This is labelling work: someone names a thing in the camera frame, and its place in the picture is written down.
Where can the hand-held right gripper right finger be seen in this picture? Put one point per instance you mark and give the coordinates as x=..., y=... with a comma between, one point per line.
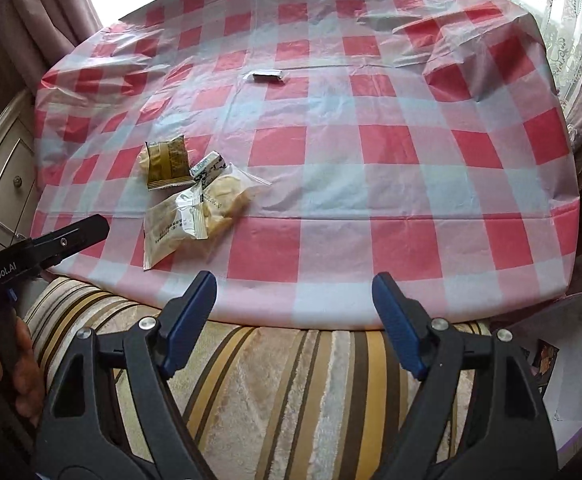
x=398, y=325

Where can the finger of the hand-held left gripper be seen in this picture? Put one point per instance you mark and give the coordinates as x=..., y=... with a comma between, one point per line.
x=76, y=235

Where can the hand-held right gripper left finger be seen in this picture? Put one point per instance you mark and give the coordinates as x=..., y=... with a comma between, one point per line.
x=188, y=325

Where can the cream pastry packet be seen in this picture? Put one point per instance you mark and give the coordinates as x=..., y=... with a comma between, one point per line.
x=171, y=230

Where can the olive brown snack packet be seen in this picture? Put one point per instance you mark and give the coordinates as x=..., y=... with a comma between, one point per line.
x=166, y=162

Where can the small white green packet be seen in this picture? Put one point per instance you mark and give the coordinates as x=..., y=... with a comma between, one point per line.
x=210, y=166

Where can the black cracker packet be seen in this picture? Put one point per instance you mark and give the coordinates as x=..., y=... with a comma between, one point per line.
x=546, y=360

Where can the purple-edged white cardboard box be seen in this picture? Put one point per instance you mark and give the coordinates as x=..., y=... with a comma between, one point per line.
x=571, y=400

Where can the person's left hand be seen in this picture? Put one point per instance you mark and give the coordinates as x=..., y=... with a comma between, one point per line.
x=28, y=385

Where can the cream wooden cabinet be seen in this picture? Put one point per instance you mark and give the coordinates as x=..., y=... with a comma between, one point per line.
x=11, y=160

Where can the red checked plastic tablecloth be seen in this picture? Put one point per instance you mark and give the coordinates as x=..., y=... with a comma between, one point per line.
x=346, y=185

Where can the white lace curtain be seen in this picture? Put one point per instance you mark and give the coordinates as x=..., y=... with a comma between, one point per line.
x=561, y=35

